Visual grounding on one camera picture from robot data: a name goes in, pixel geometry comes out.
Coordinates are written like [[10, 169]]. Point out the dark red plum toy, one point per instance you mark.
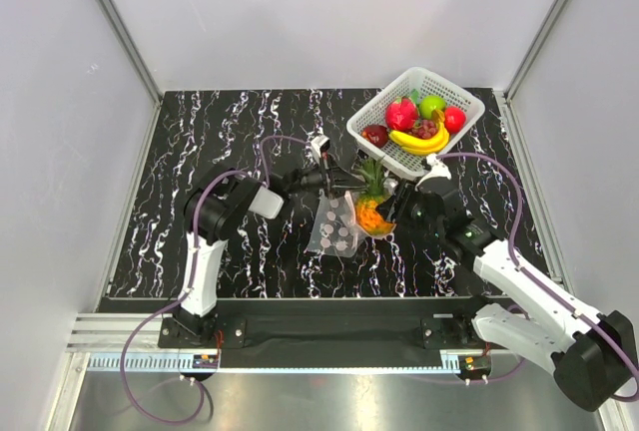
[[377, 135]]

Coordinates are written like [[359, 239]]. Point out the clear pink-dotted zip bag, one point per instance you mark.
[[335, 231]]

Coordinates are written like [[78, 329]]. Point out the black marble pattern mat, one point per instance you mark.
[[255, 130]]

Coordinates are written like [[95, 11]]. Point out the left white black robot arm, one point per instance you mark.
[[213, 212]]

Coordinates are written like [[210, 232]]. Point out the left connector board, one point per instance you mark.
[[206, 361]]

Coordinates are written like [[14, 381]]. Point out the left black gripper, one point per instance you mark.
[[338, 181]]

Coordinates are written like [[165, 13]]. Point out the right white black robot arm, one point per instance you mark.
[[590, 355]]

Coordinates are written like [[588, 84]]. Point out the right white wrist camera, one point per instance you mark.
[[435, 168]]

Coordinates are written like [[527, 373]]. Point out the connector board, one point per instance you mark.
[[206, 361], [476, 363]]

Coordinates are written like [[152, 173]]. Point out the right aluminium frame post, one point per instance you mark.
[[542, 35]]

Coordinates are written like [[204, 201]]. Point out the purple grape bunch toy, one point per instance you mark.
[[424, 129]]

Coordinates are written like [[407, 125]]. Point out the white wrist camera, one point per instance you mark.
[[435, 168], [319, 147]]

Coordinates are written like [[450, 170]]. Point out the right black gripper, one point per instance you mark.
[[397, 214]]

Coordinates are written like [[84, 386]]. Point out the right connector board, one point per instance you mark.
[[476, 363]]

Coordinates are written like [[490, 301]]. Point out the green apple toy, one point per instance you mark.
[[429, 104]]

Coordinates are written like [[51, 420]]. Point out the white slotted cable duct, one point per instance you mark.
[[235, 362]]

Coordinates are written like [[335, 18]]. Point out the left aluminium frame post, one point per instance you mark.
[[114, 18]]

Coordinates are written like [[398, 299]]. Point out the red apple toy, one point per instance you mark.
[[454, 119]]

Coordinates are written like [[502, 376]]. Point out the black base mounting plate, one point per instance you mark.
[[242, 323]]

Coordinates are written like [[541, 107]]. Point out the white plastic mesh basket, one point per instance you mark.
[[415, 84]]

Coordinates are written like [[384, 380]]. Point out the aluminium frame post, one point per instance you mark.
[[542, 35], [114, 18]]

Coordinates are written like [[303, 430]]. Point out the red dragon fruit toy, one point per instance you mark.
[[401, 114]]

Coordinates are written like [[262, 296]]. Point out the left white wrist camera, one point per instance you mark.
[[319, 147]]

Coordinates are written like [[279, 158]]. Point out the orange toy pineapple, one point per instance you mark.
[[374, 194]]

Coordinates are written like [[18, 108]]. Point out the yellow banana bunch toy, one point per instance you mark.
[[421, 147]]

